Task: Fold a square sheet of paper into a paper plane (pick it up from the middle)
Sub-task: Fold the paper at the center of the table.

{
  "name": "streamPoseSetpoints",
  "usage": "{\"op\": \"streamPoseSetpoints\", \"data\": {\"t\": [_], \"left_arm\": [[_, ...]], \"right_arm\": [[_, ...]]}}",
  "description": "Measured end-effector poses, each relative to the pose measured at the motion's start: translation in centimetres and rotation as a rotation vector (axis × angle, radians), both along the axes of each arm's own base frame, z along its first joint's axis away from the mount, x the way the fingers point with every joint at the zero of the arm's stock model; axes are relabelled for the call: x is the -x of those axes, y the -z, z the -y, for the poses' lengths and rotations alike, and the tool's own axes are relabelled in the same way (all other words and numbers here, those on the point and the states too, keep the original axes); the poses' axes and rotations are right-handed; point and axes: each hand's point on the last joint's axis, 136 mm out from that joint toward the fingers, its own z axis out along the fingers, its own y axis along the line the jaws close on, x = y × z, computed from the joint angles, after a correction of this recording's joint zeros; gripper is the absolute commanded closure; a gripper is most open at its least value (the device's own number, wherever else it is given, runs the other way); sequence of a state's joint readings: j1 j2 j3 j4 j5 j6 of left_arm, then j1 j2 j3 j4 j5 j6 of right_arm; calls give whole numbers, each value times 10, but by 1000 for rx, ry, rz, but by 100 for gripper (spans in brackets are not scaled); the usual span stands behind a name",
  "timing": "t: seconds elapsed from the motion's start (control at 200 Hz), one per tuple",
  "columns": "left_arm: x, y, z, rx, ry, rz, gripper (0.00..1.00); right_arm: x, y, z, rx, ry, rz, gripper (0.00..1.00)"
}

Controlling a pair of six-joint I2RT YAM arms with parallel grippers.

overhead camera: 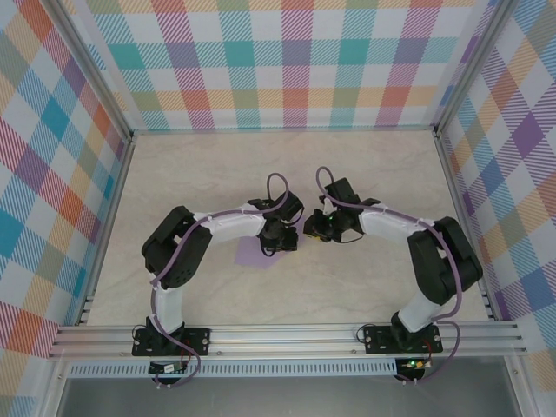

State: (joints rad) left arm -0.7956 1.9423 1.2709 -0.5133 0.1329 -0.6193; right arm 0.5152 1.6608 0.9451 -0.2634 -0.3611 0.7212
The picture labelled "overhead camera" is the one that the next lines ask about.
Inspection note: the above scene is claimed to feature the light purple paper sheet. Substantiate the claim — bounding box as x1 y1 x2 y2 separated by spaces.
233 220 305 269

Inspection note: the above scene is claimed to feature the grey metal shelf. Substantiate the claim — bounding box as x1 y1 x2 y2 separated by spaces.
56 375 522 417

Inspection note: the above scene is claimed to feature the thin aluminium wall-foot rail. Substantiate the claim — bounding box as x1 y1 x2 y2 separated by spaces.
129 124 440 135

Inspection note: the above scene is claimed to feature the long aluminium mounting rail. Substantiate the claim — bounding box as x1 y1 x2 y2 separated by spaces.
47 320 529 361

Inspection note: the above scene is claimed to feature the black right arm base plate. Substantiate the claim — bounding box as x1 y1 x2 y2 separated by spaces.
363 323 444 355

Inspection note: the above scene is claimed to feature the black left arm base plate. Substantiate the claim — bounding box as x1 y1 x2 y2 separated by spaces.
131 328 213 358

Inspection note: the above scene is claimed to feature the slotted grey cable duct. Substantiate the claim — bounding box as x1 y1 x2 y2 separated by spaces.
67 358 399 378

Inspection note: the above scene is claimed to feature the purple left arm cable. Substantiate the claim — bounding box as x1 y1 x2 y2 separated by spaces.
149 172 291 389

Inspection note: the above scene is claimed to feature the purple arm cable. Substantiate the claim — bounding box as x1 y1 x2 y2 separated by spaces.
315 166 462 386
149 172 291 389

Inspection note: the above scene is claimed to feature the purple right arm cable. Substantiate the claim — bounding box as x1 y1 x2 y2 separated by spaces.
315 166 462 386

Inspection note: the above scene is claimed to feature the aluminium frame post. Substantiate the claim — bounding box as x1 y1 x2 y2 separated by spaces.
433 0 518 139
46 0 136 142

